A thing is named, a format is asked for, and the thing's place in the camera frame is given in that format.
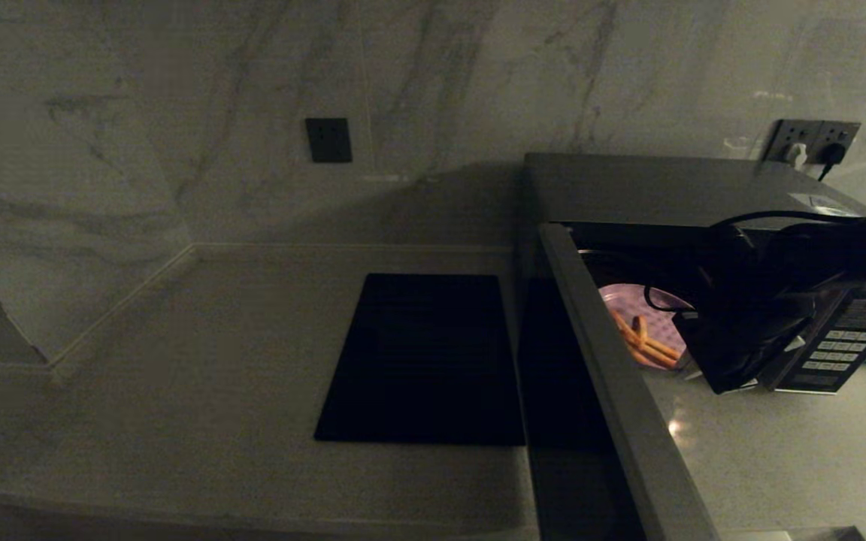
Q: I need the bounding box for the grey wall socket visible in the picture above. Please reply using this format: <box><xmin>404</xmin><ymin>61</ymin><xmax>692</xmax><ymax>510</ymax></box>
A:
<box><xmin>765</xmin><ymin>119</ymin><xmax>819</xmax><ymax>165</ymax></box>
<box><xmin>815</xmin><ymin>122</ymin><xmax>862</xmax><ymax>166</ymax></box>

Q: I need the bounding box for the black induction cooktop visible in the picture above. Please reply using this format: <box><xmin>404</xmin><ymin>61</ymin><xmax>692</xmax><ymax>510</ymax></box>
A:
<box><xmin>315</xmin><ymin>273</ymin><xmax>525</xmax><ymax>446</ymax></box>

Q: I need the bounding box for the silver black microwave oven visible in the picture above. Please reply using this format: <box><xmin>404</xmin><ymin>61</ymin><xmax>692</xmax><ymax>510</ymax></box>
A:
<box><xmin>519</xmin><ymin>153</ymin><xmax>866</xmax><ymax>395</ymax></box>

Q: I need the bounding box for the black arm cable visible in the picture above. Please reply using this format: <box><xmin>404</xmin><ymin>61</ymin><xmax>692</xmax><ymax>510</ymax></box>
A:
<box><xmin>719</xmin><ymin>210</ymin><xmax>858</xmax><ymax>228</ymax></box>

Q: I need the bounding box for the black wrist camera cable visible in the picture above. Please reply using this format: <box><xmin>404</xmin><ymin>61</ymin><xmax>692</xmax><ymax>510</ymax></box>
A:
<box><xmin>643</xmin><ymin>284</ymin><xmax>698</xmax><ymax>313</ymax></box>

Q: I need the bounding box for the dark glass microwave door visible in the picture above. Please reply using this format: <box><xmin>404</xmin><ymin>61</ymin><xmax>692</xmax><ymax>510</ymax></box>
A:
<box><xmin>519</xmin><ymin>223</ymin><xmax>719</xmax><ymax>541</ymax></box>

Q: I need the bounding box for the purple plate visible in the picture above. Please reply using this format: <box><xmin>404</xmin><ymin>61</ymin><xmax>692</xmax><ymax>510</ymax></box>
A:
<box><xmin>598</xmin><ymin>284</ymin><xmax>697</xmax><ymax>370</ymax></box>

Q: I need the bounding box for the dark single wall socket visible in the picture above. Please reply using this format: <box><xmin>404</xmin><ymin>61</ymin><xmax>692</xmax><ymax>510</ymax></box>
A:
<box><xmin>305</xmin><ymin>117</ymin><xmax>353</xmax><ymax>163</ymax></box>

